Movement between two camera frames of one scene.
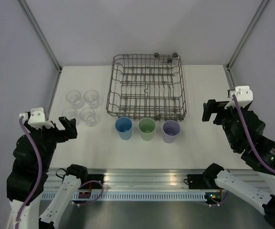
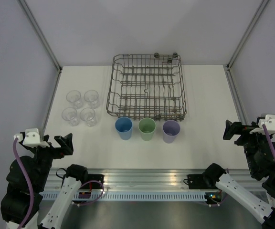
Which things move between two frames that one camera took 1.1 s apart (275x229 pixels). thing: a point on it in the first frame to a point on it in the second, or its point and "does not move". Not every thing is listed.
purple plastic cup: [171, 129] does not move
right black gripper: [212, 106] to [244, 129]
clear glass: [70, 113] does not move
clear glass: [88, 115] does not move
